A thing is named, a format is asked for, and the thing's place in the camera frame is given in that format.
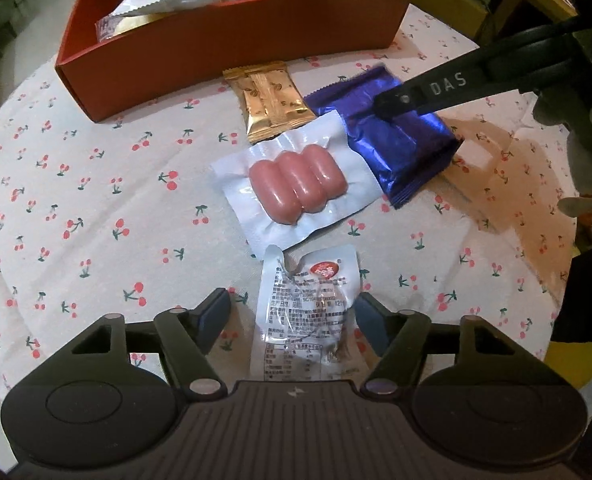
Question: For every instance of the red cardboard box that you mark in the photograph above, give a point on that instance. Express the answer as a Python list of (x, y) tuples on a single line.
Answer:
[(200, 45)]

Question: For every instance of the yellow object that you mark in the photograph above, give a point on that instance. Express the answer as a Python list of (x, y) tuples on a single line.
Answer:
[(571, 365)]

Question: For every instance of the purple foil packet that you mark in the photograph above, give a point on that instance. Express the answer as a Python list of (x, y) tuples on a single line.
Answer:
[(406, 155)]

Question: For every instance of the dark cloth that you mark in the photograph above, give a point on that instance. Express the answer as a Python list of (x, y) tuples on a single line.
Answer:
[(586, 300)]

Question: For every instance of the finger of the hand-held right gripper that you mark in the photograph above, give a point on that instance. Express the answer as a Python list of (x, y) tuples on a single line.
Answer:
[(426, 95)]

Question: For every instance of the small clear printed packet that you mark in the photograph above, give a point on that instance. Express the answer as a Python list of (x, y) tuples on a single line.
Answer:
[(106, 27)]

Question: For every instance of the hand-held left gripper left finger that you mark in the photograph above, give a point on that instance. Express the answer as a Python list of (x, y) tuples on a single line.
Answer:
[(213, 317)]

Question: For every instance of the clear printed snack packet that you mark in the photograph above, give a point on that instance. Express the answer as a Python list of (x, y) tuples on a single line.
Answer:
[(301, 320)]

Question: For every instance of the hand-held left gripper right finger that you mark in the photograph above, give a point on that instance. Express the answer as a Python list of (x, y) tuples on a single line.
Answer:
[(371, 321)]

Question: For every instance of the pink sausage packet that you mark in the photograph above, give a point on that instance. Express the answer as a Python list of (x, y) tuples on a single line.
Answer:
[(296, 180)]

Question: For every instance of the cherry print tablecloth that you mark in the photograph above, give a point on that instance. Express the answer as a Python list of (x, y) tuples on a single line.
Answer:
[(100, 185)]

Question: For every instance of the gold foil packet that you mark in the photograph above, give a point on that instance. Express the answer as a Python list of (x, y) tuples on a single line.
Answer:
[(271, 100)]

